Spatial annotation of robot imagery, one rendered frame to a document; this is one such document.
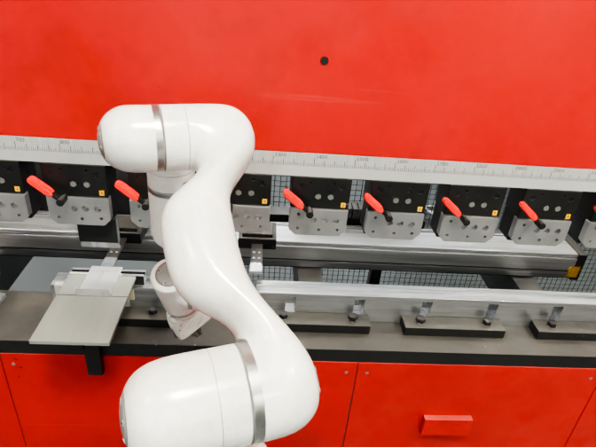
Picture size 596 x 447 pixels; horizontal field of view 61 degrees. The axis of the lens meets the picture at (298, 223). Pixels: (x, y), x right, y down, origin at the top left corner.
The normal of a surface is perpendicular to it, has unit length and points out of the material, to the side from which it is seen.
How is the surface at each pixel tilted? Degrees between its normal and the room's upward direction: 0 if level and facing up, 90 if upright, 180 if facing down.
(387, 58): 90
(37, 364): 90
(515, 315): 90
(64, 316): 0
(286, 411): 70
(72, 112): 90
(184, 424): 59
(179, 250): 54
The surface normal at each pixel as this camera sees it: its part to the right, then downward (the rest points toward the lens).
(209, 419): 0.33, -0.04
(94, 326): 0.08, -0.86
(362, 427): 0.04, 0.50
